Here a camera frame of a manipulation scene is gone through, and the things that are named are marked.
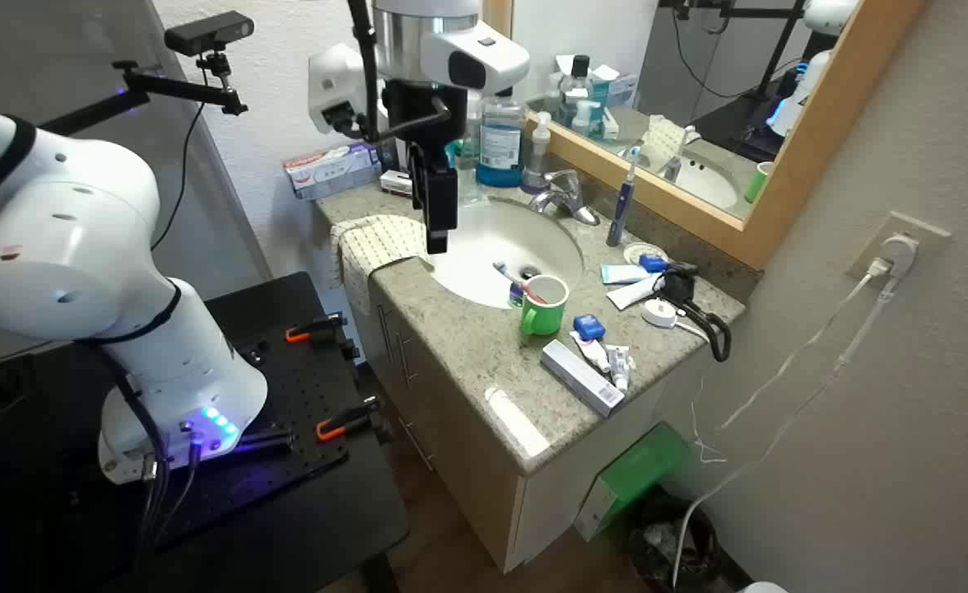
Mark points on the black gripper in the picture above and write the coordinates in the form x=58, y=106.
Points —
x=440, y=152

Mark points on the green mug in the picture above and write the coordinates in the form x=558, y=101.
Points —
x=544, y=313

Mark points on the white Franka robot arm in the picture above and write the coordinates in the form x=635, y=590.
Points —
x=68, y=241

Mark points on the white sink basin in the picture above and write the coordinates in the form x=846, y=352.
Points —
x=486, y=264

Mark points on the white folded towel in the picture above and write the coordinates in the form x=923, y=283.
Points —
x=381, y=241

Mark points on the white lying tube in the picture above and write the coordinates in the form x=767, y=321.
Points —
x=396, y=182

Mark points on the blue mouthwash bottle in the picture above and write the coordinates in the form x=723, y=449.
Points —
x=502, y=142

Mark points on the small clear soap bottle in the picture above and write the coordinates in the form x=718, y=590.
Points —
x=538, y=160

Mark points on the white tissue box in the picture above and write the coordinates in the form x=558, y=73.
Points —
x=329, y=169

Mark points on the orange black clamp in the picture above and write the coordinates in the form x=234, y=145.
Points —
x=344, y=424
x=309, y=330

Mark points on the blue electric toothbrush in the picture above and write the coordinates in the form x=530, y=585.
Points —
x=619, y=208

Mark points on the white tube blue cap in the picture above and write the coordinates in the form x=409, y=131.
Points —
x=631, y=271

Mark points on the white flat squeeze tube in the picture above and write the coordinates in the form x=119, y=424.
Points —
x=633, y=296

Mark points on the white toothpaste box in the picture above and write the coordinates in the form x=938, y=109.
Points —
x=581, y=376

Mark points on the wooden vanity cabinet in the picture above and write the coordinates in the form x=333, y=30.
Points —
x=451, y=439

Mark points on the crumpled white toothpaste tube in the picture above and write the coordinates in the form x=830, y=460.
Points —
x=612, y=358

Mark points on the white round container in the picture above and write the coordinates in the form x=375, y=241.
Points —
x=661, y=313

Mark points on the black hair trimmer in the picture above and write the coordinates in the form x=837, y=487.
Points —
x=689, y=298

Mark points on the black robot table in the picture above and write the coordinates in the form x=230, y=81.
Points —
x=288, y=496

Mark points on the green cardboard box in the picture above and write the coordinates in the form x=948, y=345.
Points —
x=635, y=471

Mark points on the black trash bin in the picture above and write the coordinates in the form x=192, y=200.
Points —
x=670, y=547

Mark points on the wooden framed mirror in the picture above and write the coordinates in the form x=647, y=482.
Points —
x=825, y=120

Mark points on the white charger plug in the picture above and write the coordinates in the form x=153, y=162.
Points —
x=900, y=254

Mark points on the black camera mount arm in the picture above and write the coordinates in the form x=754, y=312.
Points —
x=174, y=87

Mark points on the black exterior camera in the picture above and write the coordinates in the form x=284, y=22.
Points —
x=209, y=30

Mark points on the white wall outlet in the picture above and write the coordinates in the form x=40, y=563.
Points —
x=923, y=235

